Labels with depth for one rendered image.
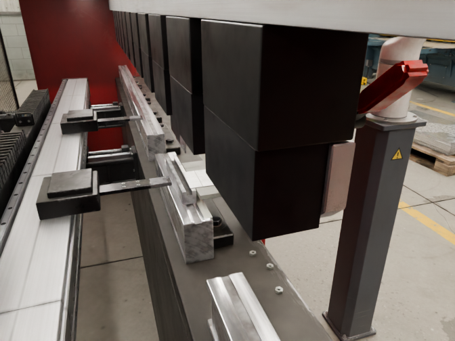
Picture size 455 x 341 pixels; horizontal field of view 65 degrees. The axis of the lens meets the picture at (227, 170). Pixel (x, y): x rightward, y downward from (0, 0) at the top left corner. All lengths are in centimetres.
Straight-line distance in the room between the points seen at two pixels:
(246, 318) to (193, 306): 17
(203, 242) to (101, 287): 142
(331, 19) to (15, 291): 54
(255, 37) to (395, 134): 111
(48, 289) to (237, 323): 27
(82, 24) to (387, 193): 227
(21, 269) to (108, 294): 142
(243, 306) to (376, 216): 98
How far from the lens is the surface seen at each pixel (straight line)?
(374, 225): 147
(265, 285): 71
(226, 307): 53
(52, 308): 56
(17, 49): 856
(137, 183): 80
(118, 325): 189
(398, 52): 130
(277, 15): 22
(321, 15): 18
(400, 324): 200
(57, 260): 64
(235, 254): 78
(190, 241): 73
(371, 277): 164
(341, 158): 30
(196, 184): 78
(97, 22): 287
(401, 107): 134
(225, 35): 31
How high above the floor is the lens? 135
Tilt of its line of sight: 24 degrees down
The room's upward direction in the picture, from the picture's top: straight up
